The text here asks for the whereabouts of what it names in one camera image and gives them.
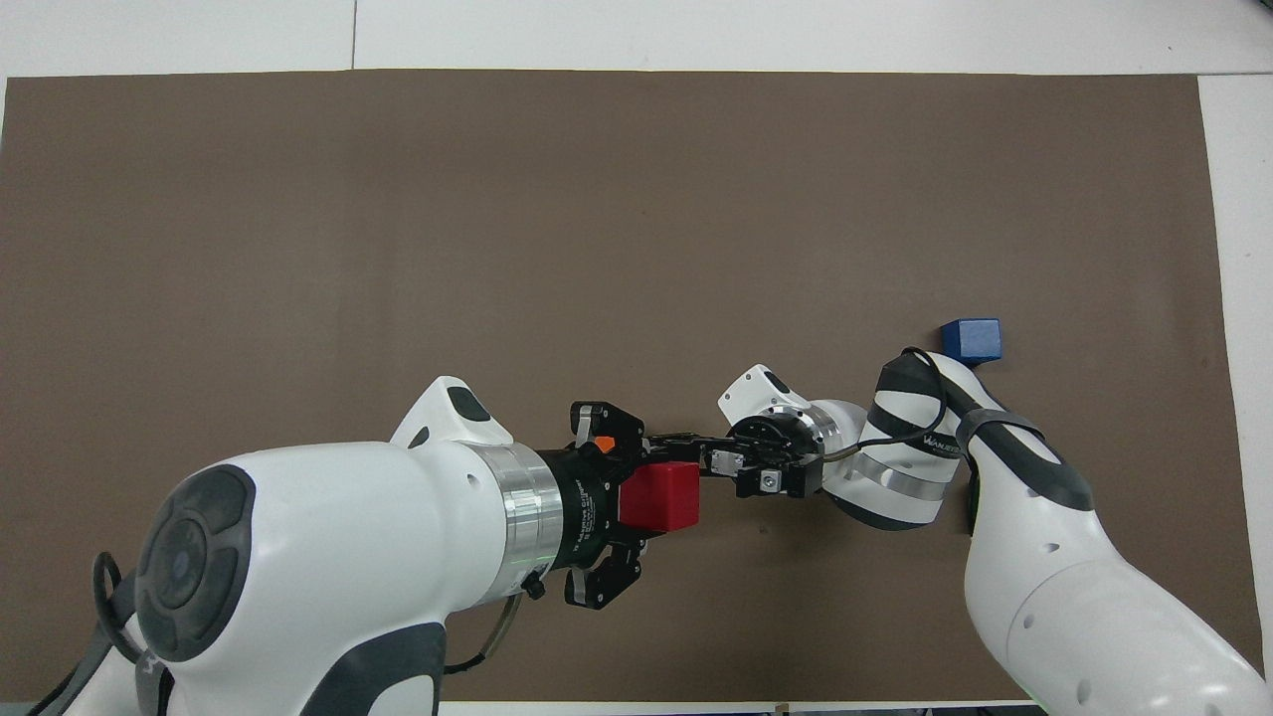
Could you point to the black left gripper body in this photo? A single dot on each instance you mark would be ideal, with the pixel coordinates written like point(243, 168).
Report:
point(582, 507)

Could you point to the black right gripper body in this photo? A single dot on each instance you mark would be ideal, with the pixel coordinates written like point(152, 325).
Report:
point(771, 467)

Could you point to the red wooden block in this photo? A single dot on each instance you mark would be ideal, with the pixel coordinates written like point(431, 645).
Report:
point(658, 497)

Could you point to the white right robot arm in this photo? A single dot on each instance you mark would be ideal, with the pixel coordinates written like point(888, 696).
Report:
point(1044, 597)

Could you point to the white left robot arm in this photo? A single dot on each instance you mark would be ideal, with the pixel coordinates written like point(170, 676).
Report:
point(328, 537)

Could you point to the blue wooden block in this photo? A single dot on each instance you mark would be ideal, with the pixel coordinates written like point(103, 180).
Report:
point(973, 340)

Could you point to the brown table mat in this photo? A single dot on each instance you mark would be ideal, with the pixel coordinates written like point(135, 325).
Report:
point(636, 199)

